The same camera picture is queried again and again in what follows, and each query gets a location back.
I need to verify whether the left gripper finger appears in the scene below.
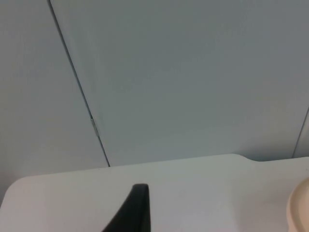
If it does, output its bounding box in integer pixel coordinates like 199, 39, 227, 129
101, 183, 152, 232

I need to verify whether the cream box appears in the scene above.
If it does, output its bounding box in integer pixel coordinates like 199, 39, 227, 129
285, 177, 309, 232

